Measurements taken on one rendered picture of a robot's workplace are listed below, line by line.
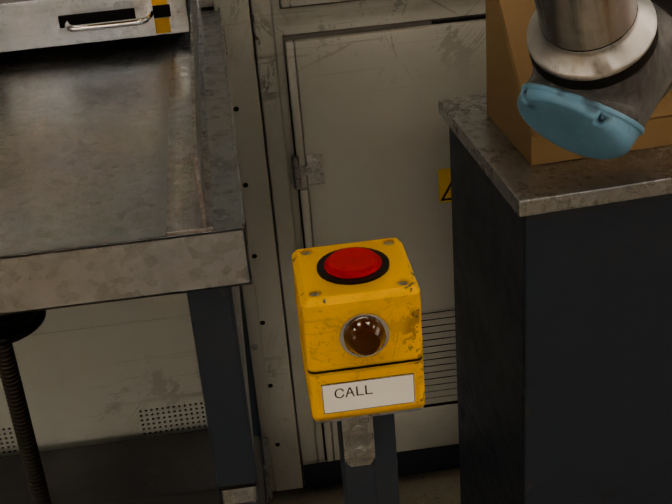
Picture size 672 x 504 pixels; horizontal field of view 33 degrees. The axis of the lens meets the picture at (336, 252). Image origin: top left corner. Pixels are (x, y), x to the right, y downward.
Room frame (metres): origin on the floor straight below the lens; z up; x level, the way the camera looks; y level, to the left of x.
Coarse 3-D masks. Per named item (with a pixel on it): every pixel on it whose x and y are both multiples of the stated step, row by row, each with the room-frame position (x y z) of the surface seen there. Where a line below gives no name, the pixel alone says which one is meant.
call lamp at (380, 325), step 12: (348, 324) 0.65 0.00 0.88; (360, 324) 0.64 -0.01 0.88; (372, 324) 0.64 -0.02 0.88; (384, 324) 0.65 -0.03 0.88; (348, 336) 0.64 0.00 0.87; (360, 336) 0.64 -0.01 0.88; (372, 336) 0.64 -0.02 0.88; (384, 336) 0.64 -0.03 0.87; (348, 348) 0.64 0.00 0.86; (360, 348) 0.63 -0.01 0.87; (372, 348) 0.64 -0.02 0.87
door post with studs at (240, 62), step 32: (224, 0) 1.55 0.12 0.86; (256, 96) 1.55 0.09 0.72; (256, 128) 1.55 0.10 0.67; (256, 160) 1.55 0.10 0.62; (256, 192) 1.55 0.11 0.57; (256, 224) 1.55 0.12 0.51; (256, 256) 1.55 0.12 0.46; (256, 288) 1.55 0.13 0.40; (288, 384) 1.55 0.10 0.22; (288, 416) 1.55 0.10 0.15; (288, 448) 1.55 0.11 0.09; (288, 480) 1.55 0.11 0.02
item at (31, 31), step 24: (24, 0) 1.38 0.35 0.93; (48, 0) 1.38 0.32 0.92; (72, 0) 1.38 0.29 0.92; (96, 0) 1.38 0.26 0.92; (120, 0) 1.38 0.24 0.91; (168, 0) 1.39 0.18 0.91; (0, 24) 1.37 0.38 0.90; (24, 24) 1.37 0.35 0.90; (48, 24) 1.38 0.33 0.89; (72, 24) 1.38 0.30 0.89; (0, 48) 1.37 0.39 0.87; (24, 48) 1.37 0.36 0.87
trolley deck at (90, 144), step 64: (0, 64) 1.39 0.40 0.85; (64, 64) 1.36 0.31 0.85; (128, 64) 1.34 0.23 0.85; (0, 128) 1.16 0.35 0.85; (64, 128) 1.14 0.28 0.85; (128, 128) 1.13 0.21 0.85; (0, 192) 0.99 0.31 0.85; (64, 192) 0.98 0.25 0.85; (128, 192) 0.96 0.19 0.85; (0, 256) 0.86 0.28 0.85; (64, 256) 0.86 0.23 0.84; (128, 256) 0.86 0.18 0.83; (192, 256) 0.87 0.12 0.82
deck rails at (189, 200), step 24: (192, 0) 1.38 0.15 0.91; (192, 24) 1.25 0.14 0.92; (192, 48) 1.16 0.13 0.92; (192, 72) 1.08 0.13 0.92; (192, 96) 1.02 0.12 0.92; (192, 120) 0.95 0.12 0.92; (168, 144) 1.06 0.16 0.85; (192, 144) 1.06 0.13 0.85; (168, 168) 1.00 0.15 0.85; (192, 168) 1.00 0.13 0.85; (168, 192) 0.95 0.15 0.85; (192, 192) 0.94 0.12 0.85; (168, 216) 0.90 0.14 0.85; (192, 216) 0.89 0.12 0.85
